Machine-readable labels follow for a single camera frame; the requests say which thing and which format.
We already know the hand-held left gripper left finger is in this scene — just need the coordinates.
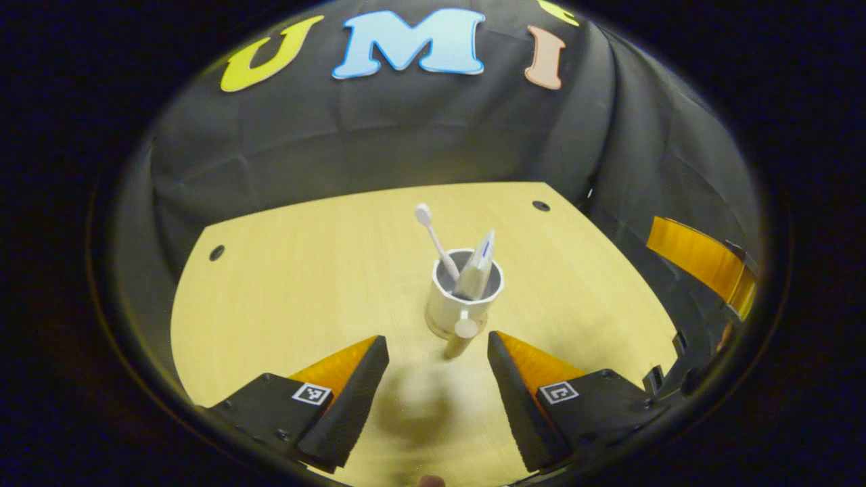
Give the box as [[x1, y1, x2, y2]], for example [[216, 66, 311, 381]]
[[196, 335, 390, 474]]

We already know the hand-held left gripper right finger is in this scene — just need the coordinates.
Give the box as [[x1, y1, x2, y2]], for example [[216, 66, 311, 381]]
[[487, 331, 670, 473]]

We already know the white cup with wooden handle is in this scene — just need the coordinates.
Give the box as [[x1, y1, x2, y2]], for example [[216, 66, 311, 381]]
[[425, 248, 505, 359]]

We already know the white toothpaste tube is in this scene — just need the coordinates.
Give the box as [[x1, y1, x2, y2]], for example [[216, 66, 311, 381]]
[[452, 229, 497, 302]]

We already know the white toothbrush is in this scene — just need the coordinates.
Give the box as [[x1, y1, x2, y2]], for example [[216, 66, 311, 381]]
[[415, 203, 462, 283]]

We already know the light wooden desktop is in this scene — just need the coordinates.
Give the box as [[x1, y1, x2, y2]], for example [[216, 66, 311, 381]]
[[170, 181, 679, 487]]

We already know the black backdrop cloth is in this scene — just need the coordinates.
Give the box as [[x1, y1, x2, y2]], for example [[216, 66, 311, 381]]
[[112, 0, 762, 352]]

